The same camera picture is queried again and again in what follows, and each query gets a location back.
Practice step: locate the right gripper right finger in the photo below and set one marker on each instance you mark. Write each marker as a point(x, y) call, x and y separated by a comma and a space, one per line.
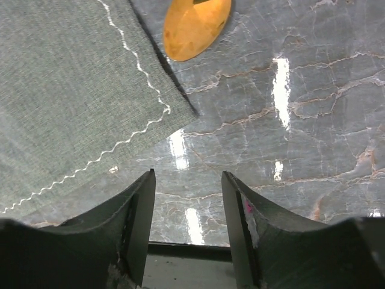
point(272, 247)

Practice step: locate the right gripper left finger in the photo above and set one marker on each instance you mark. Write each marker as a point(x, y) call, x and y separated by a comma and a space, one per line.
point(105, 247)

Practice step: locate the grey cloth napkin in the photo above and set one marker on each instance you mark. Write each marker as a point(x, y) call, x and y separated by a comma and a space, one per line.
point(82, 90)

